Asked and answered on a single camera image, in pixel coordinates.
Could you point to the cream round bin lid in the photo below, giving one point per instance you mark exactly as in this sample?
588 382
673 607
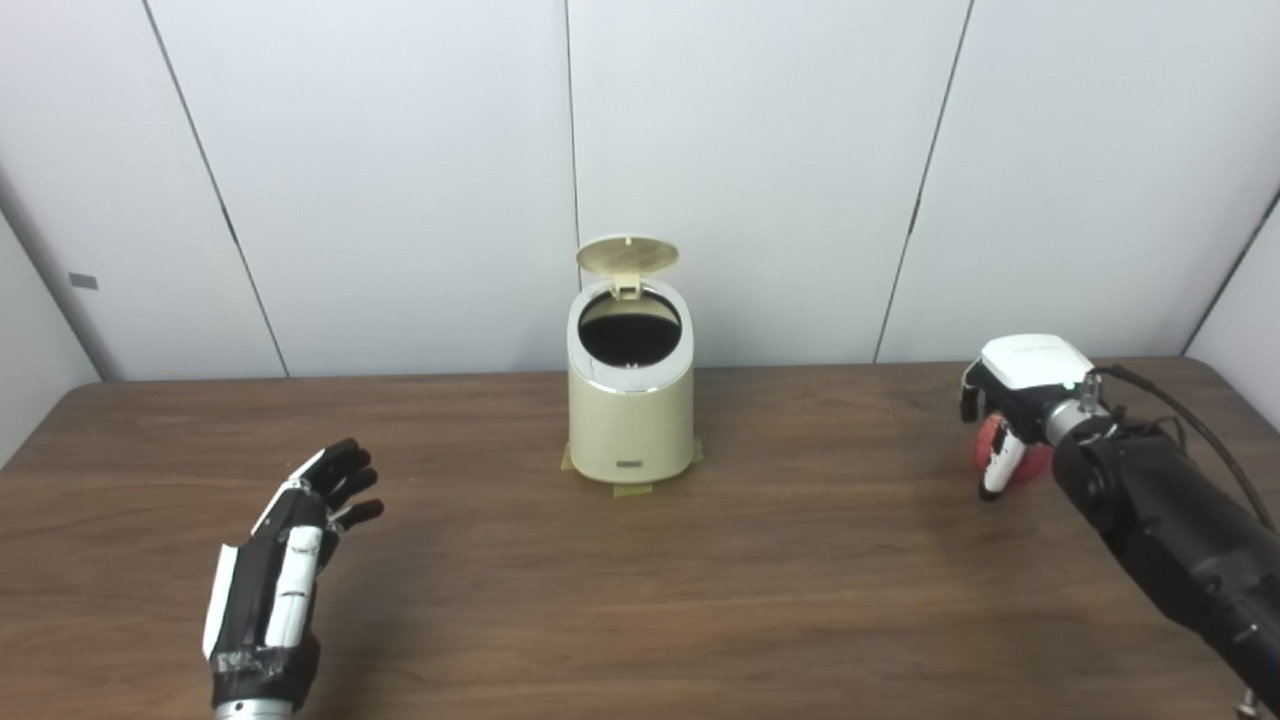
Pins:
628 256

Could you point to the cream-colored round bin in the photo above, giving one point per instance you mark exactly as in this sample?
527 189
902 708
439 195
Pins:
630 425

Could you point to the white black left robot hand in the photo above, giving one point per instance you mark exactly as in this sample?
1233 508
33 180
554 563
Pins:
260 590

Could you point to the red apple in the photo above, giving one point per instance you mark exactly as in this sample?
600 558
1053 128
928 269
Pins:
1035 465

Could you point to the small grey wall label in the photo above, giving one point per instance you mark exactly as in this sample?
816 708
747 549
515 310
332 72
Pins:
83 281

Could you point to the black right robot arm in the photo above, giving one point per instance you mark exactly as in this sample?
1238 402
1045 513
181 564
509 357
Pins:
1170 530

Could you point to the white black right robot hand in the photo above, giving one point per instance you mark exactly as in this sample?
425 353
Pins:
1030 365

